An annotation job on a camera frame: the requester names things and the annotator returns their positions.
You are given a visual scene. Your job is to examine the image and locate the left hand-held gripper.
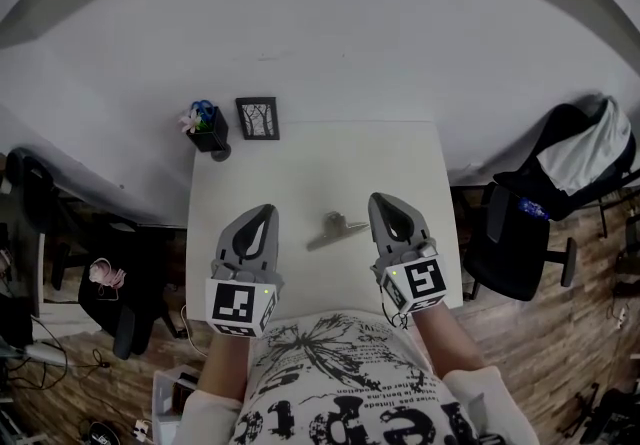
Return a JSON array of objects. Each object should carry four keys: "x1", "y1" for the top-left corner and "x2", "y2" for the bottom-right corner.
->
[{"x1": 204, "y1": 204, "x2": 285, "y2": 338}]

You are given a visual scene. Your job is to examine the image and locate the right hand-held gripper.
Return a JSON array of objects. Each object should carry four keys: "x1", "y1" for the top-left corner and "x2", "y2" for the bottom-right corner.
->
[{"x1": 368, "y1": 191, "x2": 449, "y2": 315}]

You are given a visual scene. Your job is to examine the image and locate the person's right forearm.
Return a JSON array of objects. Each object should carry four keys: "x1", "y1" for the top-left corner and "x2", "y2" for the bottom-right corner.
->
[{"x1": 405, "y1": 302, "x2": 487, "y2": 378}]

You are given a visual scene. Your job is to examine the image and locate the person's left forearm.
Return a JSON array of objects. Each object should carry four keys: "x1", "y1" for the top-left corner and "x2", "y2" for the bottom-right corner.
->
[{"x1": 198, "y1": 332, "x2": 252, "y2": 400}]

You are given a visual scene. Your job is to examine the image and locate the white table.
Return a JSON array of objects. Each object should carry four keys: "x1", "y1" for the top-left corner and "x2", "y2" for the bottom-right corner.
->
[{"x1": 184, "y1": 120, "x2": 464, "y2": 330}]

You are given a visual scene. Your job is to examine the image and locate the black armrest office chair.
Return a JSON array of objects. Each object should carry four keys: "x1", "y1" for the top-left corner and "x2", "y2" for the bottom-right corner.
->
[{"x1": 462, "y1": 102, "x2": 639, "y2": 305}]

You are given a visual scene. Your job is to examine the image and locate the black pen holder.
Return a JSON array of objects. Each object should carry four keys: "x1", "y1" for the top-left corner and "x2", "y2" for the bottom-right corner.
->
[{"x1": 191, "y1": 105, "x2": 233, "y2": 163}]

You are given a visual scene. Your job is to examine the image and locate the black office chair with headrest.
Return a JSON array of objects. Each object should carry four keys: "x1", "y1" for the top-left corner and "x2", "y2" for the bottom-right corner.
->
[{"x1": 4, "y1": 147, "x2": 189, "y2": 362}]

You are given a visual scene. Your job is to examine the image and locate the pink white flower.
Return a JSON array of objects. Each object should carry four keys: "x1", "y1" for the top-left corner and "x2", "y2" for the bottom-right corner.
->
[{"x1": 178, "y1": 112, "x2": 204, "y2": 136}]

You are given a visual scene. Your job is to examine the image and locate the blue packet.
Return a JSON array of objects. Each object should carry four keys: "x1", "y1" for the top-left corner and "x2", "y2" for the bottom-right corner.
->
[{"x1": 516, "y1": 196, "x2": 551, "y2": 222}]

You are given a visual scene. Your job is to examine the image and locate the pale pink white bundle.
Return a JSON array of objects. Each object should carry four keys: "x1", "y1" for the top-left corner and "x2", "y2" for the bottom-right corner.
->
[{"x1": 88, "y1": 257, "x2": 128, "y2": 303}]

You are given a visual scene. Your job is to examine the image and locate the person's white printed shirt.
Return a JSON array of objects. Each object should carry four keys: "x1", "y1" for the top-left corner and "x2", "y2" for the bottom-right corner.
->
[{"x1": 172, "y1": 311, "x2": 534, "y2": 445}]

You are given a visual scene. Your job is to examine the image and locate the clear plastic storage box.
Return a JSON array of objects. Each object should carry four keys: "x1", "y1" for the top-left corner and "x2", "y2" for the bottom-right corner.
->
[{"x1": 150, "y1": 365, "x2": 202, "y2": 445}]

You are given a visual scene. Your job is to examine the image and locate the white cloth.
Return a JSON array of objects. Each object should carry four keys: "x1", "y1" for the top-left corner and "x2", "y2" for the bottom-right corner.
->
[{"x1": 537, "y1": 96, "x2": 633, "y2": 197}]

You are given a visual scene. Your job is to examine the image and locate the grey desk with white legs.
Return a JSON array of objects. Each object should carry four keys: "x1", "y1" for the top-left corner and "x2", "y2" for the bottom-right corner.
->
[{"x1": 0, "y1": 152, "x2": 104, "y2": 340}]

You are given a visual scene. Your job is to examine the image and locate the thin black gripper wire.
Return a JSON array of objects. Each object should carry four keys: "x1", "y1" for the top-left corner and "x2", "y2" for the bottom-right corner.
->
[{"x1": 379, "y1": 288, "x2": 414, "y2": 332}]

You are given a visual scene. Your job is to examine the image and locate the black picture frame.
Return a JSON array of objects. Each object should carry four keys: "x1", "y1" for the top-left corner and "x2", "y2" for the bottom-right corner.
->
[{"x1": 234, "y1": 96, "x2": 281, "y2": 142}]

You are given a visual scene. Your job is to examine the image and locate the blue-handled scissors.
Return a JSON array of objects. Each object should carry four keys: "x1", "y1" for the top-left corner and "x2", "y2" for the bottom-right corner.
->
[{"x1": 190, "y1": 99, "x2": 214, "y2": 124}]

